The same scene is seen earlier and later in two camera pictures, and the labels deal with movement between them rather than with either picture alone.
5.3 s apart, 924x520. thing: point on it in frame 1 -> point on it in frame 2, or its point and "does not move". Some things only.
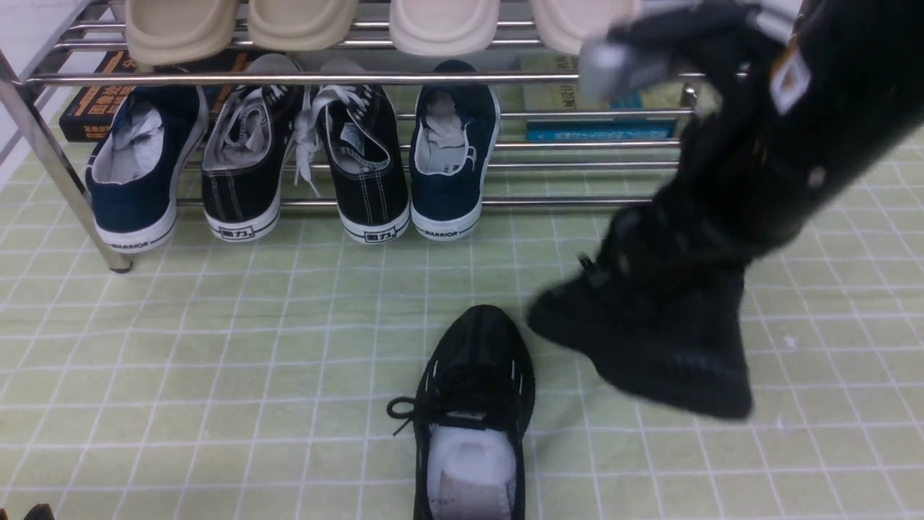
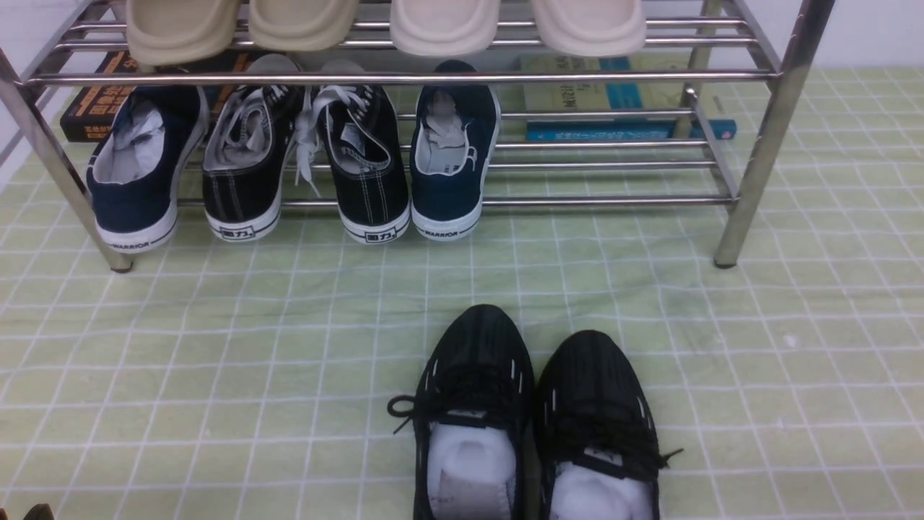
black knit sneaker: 659,308 -> 598,446
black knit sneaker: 473,404 does not move
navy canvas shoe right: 455,134 does not move
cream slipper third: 443,27 does not move
